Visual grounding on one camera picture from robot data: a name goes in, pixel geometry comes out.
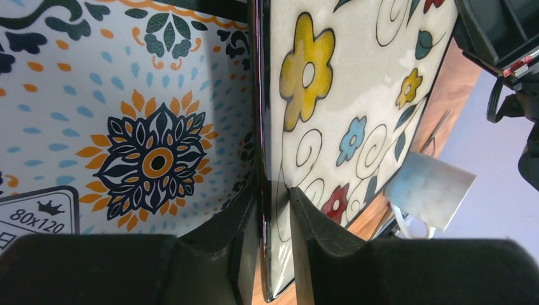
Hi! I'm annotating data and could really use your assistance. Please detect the colourful patterned placemat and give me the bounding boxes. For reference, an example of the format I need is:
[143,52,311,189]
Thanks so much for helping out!
[1,1,254,249]

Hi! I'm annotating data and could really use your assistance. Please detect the white mug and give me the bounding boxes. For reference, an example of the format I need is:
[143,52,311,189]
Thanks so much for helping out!
[384,152,476,239]

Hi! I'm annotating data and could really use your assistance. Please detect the square floral plate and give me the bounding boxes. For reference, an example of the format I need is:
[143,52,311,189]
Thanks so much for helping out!
[249,1,458,302]

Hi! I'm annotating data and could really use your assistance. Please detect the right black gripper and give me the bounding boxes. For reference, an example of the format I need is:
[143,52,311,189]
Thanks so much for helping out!
[454,1,538,77]

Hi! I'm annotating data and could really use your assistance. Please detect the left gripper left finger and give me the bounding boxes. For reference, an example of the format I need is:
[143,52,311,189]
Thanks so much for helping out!
[1,186,258,304]

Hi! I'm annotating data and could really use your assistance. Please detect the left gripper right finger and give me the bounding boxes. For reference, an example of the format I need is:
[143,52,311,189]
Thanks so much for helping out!
[290,187,538,304]

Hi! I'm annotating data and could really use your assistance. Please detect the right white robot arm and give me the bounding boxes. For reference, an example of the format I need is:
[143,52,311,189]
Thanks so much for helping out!
[454,0,538,189]

